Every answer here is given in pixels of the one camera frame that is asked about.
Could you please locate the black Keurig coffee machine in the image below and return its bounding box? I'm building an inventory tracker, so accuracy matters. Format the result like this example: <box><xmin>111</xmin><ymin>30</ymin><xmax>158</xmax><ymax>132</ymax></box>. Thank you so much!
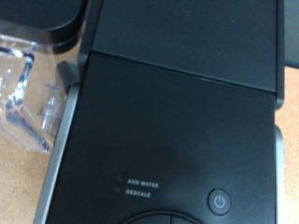
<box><xmin>0</xmin><ymin>0</ymin><xmax>286</xmax><ymax>224</ymax></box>

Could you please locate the grey partition panel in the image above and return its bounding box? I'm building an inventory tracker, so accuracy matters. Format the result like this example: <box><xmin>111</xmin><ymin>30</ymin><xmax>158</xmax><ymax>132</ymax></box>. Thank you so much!
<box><xmin>282</xmin><ymin>0</ymin><xmax>299</xmax><ymax>69</ymax></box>

